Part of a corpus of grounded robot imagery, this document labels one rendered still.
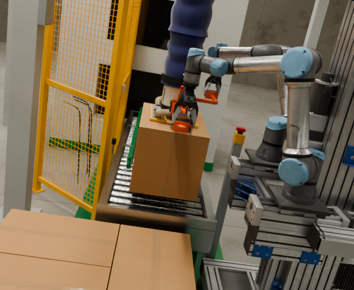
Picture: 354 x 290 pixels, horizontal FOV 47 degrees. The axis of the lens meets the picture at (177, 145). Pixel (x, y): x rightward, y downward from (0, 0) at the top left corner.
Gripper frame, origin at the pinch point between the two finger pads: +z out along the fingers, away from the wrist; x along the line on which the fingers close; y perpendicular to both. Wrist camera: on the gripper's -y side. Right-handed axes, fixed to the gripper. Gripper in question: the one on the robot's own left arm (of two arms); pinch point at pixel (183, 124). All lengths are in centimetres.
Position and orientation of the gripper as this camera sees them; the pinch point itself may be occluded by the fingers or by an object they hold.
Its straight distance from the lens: 191.9
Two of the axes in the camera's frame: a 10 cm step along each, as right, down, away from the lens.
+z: -1.8, 9.3, 3.1
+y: -0.5, -3.3, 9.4
